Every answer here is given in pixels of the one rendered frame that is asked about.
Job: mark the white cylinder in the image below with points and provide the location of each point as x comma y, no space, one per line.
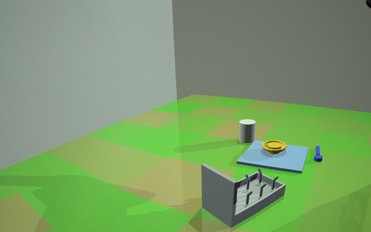
247,130

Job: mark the yellow plate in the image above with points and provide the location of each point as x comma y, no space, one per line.
274,146

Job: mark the grey dish rack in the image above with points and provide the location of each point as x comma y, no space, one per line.
233,201

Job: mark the light blue flat slab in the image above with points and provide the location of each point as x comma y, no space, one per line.
290,160

